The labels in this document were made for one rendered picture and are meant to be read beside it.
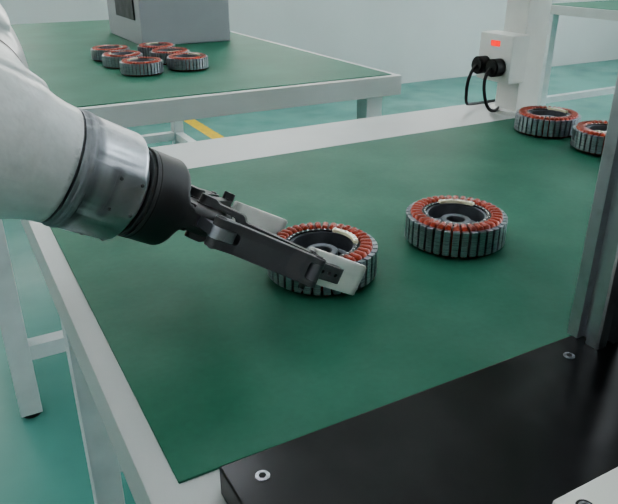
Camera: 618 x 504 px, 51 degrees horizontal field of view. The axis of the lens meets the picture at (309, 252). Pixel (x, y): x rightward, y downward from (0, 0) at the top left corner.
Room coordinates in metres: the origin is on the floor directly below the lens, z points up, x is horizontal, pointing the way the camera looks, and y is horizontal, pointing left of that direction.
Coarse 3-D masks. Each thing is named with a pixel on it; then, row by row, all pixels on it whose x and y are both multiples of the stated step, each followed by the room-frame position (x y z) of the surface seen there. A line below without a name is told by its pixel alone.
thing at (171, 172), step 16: (160, 160) 0.49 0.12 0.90; (176, 160) 0.51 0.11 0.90; (160, 176) 0.48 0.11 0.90; (176, 176) 0.49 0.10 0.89; (160, 192) 0.47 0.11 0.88; (176, 192) 0.48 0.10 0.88; (144, 208) 0.46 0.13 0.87; (160, 208) 0.47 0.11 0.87; (176, 208) 0.48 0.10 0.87; (192, 208) 0.49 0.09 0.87; (208, 208) 0.50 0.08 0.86; (128, 224) 0.47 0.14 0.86; (144, 224) 0.47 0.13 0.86; (160, 224) 0.47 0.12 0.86; (176, 224) 0.48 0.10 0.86; (192, 224) 0.48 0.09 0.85; (144, 240) 0.48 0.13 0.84; (160, 240) 0.48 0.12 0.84
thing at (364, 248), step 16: (304, 224) 0.64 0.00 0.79; (320, 224) 0.64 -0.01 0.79; (336, 224) 0.65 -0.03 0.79; (288, 240) 0.61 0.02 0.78; (304, 240) 0.63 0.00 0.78; (320, 240) 0.63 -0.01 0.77; (336, 240) 0.63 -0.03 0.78; (352, 240) 0.61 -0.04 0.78; (368, 240) 0.60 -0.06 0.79; (352, 256) 0.57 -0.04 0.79; (368, 256) 0.57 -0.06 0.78; (272, 272) 0.57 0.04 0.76; (368, 272) 0.57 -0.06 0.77; (288, 288) 0.56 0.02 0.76; (304, 288) 0.55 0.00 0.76; (320, 288) 0.54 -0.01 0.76
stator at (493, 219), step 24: (408, 216) 0.68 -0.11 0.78; (432, 216) 0.71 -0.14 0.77; (456, 216) 0.69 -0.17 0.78; (480, 216) 0.69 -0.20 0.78; (504, 216) 0.68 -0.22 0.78; (408, 240) 0.67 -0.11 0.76; (432, 240) 0.64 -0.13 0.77; (456, 240) 0.63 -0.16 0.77; (480, 240) 0.63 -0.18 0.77; (504, 240) 0.66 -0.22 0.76
